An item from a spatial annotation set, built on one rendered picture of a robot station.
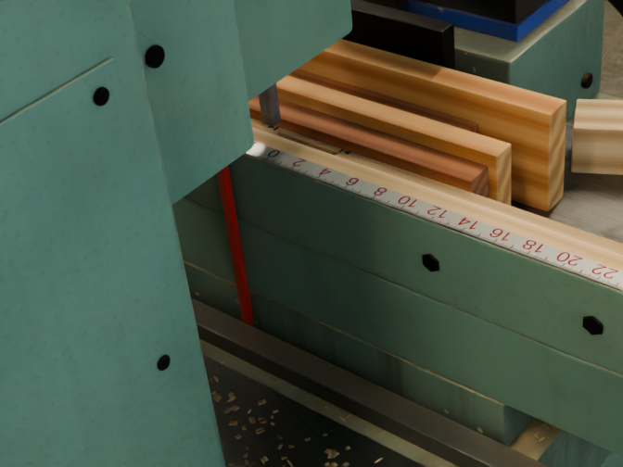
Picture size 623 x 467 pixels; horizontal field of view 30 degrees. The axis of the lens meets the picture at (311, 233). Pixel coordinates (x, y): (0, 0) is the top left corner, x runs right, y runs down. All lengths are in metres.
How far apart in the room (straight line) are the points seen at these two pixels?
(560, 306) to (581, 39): 0.30
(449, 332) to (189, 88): 0.22
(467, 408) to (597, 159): 0.18
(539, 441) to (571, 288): 0.15
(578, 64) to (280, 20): 0.28
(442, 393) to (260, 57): 0.23
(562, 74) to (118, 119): 0.44
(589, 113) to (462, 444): 0.23
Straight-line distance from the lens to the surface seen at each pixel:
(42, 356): 0.51
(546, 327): 0.64
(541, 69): 0.82
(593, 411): 0.66
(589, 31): 0.88
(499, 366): 0.68
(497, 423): 0.71
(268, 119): 0.75
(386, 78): 0.76
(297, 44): 0.70
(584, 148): 0.77
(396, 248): 0.67
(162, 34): 0.56
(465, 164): 0.70
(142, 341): 0.55
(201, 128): 0.60
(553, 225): 0.66
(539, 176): 0.73
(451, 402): 0.72
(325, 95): 0.77
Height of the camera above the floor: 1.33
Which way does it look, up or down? 36 degrees down
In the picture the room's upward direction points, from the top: 7 degrees counter-clockwise
